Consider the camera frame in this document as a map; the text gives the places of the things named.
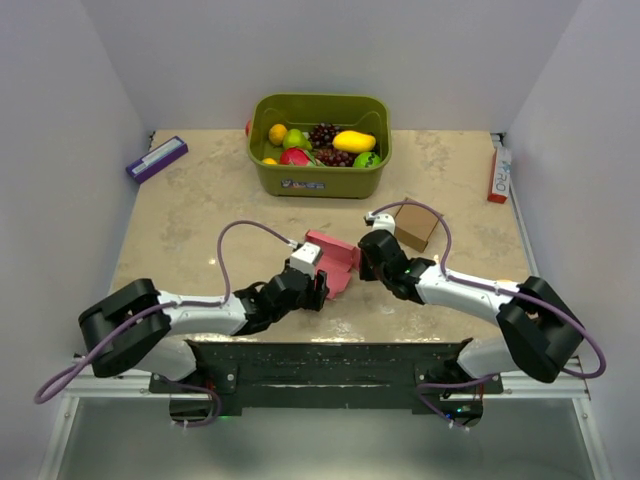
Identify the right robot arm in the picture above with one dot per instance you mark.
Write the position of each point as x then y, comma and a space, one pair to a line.
533, 338

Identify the dark grape bunch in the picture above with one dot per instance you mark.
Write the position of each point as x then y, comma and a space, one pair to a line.
332, 157
323, 134

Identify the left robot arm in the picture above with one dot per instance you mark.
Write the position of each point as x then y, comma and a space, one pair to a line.
133, 327

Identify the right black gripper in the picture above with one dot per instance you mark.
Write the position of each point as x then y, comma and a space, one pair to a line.
364, 274

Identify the dark grape bunch back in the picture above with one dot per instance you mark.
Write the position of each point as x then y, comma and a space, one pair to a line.
323, 134

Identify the pink paper box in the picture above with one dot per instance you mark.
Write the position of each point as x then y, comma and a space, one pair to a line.
338, 260

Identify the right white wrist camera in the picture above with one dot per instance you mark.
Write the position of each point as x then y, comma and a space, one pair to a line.
380, 221

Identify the dark grape bunch front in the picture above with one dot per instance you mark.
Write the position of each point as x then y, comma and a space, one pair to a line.
332, 157

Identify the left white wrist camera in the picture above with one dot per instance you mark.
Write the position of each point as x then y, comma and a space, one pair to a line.
306, 258

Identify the aluminium frame rail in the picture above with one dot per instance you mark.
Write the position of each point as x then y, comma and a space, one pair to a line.
574, 386

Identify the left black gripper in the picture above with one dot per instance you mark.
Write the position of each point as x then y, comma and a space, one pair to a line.
315, 298

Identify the brown cardboard box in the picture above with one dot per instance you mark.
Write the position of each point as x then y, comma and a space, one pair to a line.
414, 225

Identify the green pear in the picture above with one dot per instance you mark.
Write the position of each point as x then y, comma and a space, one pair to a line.
295, 138

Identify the green lime fruit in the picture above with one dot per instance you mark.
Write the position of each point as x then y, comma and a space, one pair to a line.
366, 160

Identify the yellow mango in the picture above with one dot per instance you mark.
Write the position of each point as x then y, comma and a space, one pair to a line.
354, 142

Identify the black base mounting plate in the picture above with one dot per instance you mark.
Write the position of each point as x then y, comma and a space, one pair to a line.
325, 376

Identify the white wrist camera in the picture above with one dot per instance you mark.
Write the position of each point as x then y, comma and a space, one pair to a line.
306, 258
380, 221

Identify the purple rectangular box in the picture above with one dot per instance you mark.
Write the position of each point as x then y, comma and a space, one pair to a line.
157, 159

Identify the olive green plastic tub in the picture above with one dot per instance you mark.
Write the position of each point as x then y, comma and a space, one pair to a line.
303, 111

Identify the red white toothpaste box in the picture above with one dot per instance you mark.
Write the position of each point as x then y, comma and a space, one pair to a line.
499, 182

